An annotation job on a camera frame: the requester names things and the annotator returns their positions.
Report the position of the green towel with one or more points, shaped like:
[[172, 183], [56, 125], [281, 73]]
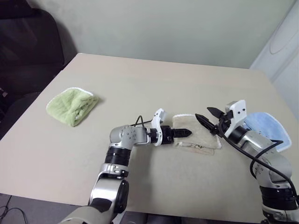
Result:
[[70, 107]]

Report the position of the white door panel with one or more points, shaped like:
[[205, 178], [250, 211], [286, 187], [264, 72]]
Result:
[[282, 46]]

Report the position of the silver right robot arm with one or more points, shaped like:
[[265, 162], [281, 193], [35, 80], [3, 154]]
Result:
[[268, 161]]

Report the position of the beige towel with white trim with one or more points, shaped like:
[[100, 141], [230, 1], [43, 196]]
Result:
[[201, 140]]

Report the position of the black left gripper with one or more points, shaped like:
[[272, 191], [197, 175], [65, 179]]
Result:
[[167, 135]]

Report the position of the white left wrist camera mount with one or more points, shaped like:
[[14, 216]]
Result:
[[157, 120]]

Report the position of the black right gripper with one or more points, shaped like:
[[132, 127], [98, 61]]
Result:
[[223, 124]]

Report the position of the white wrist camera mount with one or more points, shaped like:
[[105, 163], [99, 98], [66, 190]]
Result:
[[238, 112], [157, 120]]

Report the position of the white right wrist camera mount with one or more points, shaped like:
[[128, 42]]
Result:
[[238, 112]]

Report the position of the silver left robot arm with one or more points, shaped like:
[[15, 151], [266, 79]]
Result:
[[116, 163]]

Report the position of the blue towel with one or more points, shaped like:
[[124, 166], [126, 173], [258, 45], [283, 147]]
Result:
[[268, 126]]

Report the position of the dark sofa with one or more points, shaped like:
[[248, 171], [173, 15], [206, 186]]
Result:
[[25, 58]]

